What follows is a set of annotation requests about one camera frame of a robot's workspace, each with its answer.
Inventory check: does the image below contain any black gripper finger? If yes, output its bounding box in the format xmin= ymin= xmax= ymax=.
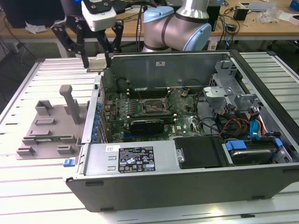
xmin=97 ymin=19 xmax=125 ymax=69
xmin=51 ymin=20 xmax=90 ymax=69

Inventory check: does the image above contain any CPU socket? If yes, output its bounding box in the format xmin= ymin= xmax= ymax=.
xmin=142 ymin=97 xmax=168 ymax=115

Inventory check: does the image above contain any black computer tower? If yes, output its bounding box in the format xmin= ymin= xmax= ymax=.
xmin=1 ymin=0 xmax=65 ymax=28

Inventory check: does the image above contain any crumpled white paper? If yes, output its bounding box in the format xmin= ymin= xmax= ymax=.
xmin=25 ymin=21 xmax=47 ymax=35

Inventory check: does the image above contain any wooden desk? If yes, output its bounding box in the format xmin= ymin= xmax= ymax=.
xmin=209 ymin=0 xmax=299 ymax=51
xmin=0 ymin=9 xmax=211 ymax=58

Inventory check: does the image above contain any black installed RAM stick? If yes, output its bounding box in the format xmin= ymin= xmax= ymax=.
xmin=129 ymin=88 xmax=169 ymax=93
xmin=128 ymin=116 xmax=176 ymax=124
xmin=128 ymin=112 xmax=175 ymax=118

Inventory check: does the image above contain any grey parts rack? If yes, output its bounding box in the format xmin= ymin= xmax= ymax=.
xmin=15 ymin=85 xmax=91 ymax=161

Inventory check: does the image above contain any black graphics card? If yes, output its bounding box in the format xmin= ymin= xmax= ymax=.
xmin=129 ymin=119 xmax=164 ymax=135

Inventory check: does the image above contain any green motherboard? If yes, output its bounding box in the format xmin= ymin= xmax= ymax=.
xmin=102 ymin=87 xmax=204 ymax=143

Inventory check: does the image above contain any green RAM stick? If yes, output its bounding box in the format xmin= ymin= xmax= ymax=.
xmin=35 ymin=137 xmax=62 ymax=142

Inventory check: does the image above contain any black upright box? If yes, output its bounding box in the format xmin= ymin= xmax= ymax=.
xmin=207 ymin=5 xmax=221 ymax=32

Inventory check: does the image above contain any silver drive cage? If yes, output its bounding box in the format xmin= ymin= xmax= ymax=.
xmin=202 ymin=85 xmax=235 ymax=105

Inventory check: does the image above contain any silver power supply with label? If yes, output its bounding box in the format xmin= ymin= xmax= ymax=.
xmin=84 ymin=140 xmax=182 ymax=175

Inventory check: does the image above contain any small black cube box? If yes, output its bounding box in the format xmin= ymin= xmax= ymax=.
xmin=233 ymin=6 xmax=248 ymax=21

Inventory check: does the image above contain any grey flat tray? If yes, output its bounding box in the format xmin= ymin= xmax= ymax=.
xmin=240 ymin=1 xmax=278 ymax=12

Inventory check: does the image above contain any clear crumpled plastic bag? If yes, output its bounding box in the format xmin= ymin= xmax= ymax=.
xmin=259 ymin=7 xmax=281 ymax=24

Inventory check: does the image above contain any black power connector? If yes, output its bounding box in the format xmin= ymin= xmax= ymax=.
xmin=248 ymin=106 xmax=260 ymax=121

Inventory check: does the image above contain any open black PC case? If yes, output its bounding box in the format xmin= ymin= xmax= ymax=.
xmin=65 ymin=49 xmax=299 ymax=213

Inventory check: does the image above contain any white flat box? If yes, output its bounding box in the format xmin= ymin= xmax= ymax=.
xmin=278 ymin=11 xmax=299 ymax=26

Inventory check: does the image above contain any hard disk in blue carrier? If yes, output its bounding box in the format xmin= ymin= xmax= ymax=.
xmin=224 ymin=137 xmax=283 ymax=166

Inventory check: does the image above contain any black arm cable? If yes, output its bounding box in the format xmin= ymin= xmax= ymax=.
xmin=115 ymin=0 xmax=159 ymax=53

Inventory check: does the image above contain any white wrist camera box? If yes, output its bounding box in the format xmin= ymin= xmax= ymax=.
xmin=81 ymin=0 xmax=117 ymax=32

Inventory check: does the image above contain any black wire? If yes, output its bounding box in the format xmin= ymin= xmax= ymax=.
xmin=195 ymin=92 xmax=226 ymax=137

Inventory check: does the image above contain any yellow wire bundle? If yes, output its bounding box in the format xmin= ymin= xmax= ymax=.
xmin=239 ymin=120 xmax=249 ymax=136

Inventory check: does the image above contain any blue flat data cable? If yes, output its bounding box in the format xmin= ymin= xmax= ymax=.
xmin=249 ymin=118 xmax=263 ymax=140

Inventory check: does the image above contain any orange flat cable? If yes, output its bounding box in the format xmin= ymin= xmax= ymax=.
xmin=258 ymin=115 xmax=267 ymax=137

